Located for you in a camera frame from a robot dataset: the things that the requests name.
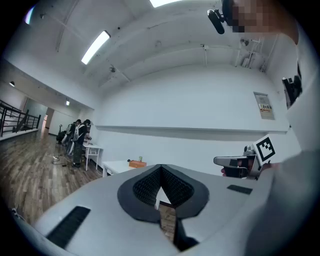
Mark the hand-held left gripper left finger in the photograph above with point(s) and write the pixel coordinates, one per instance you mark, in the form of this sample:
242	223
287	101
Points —
105	215

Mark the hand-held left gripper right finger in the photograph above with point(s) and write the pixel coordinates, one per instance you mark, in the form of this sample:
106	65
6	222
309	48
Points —
220	207

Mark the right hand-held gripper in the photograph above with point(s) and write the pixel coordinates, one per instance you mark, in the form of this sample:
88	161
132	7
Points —
263	150

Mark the orange tray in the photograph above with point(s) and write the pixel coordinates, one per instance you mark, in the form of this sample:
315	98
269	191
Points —
137	164

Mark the white side table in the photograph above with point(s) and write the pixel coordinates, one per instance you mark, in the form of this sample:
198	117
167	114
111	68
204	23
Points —
93	150

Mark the white power strip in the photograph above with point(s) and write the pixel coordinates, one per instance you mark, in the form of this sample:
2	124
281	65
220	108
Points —
55	157

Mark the black bag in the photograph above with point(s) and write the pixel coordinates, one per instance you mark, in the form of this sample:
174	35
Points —
60	136

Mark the person's white shirt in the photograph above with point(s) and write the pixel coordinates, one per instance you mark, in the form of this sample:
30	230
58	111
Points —
308	112

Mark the white ceiling pipe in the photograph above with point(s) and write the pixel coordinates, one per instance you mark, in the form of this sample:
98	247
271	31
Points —
205	55

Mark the black metal railing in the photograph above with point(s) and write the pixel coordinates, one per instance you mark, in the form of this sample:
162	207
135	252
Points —
17	121

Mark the person's head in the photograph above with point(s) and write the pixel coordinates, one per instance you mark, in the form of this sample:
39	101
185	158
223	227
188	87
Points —
262	15

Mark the small pendant lamp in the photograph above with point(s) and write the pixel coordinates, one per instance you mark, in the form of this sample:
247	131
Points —
12	84

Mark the long ceiling light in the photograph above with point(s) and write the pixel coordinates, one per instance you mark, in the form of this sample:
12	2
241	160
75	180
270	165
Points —
96	47
30	15

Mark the square ceiling light panel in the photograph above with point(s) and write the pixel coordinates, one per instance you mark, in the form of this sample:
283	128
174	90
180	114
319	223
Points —
163	2

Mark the small wall light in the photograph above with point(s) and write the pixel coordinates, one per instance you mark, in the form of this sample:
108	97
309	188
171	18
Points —
67	102

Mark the black head camera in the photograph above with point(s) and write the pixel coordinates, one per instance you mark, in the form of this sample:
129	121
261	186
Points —
216	21

